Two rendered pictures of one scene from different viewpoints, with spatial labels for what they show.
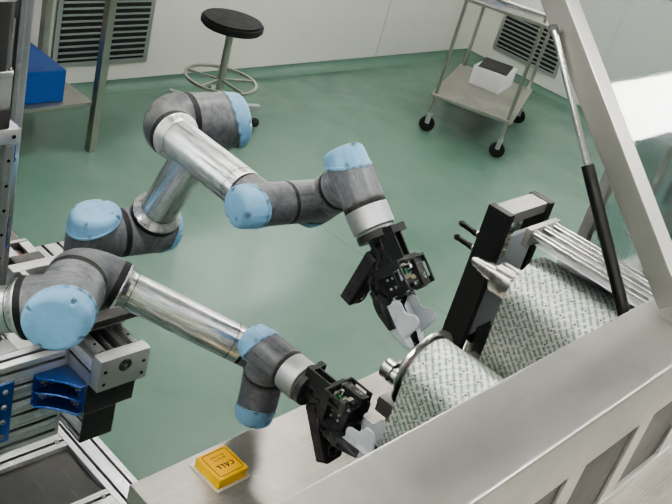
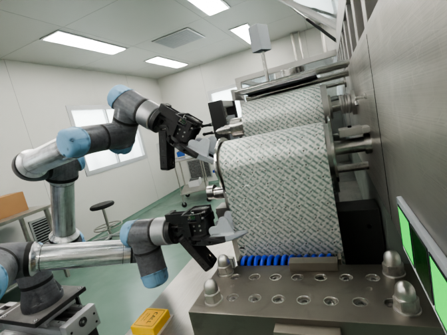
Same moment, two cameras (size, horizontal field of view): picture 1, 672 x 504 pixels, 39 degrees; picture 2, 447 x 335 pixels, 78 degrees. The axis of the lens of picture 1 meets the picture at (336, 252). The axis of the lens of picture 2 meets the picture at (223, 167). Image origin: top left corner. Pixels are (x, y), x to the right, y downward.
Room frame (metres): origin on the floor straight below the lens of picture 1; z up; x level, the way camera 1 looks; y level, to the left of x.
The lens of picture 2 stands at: (0.63, -0.02, 1.35)
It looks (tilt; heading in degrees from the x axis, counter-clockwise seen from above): 9 degrees down; 347
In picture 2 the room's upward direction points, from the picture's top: 13 degrees counter-clockwise
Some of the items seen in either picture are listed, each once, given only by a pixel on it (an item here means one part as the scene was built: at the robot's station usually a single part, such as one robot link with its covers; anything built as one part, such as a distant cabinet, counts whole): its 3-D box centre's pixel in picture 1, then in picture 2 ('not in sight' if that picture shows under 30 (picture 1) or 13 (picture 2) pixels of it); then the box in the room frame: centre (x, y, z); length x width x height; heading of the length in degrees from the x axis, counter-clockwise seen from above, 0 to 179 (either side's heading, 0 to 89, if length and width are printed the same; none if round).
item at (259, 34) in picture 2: not in sight; (258, 39); (1.74, -0.54, 1.66); 0.07 x 0.07 x 0.10; 29
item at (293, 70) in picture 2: not in sight; (289, 77); (1.83, -0.70, 1.50); 0.14 x 0.14 x 0.06
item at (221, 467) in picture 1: (221, 466); (150, 321); (1.32, 0.09, 0.91); 0.07 x 0.07 x 0.02; 54
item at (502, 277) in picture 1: (511, 284); (241, 126); (1.53, -0.32, 1.34); 0.06 x 0.06 x 0.06; 54
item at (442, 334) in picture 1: (422, 368); (227, 165); (1.31, -0.19, 1.25); 0.15 x 0.01 x 0.15; 144
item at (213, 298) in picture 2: not in sight; (211, 290); (1.13, -0.06, 1.05); 0.04 x 0.04 x 0.04
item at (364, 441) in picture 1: (367, 442); (226, 227); (1.25, -0.14, 1.12); 0.09 x 0.03 x 0.06; 53
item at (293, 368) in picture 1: (300, 377); (165, 230); (1.38, 0.00, 1.11); 0.08 x 0.05 x 0.08; 144
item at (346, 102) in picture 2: not in sight; (342, 104); (1.34, -0.58, 1.34); 0.07 x 0.07 x 0.07; 54
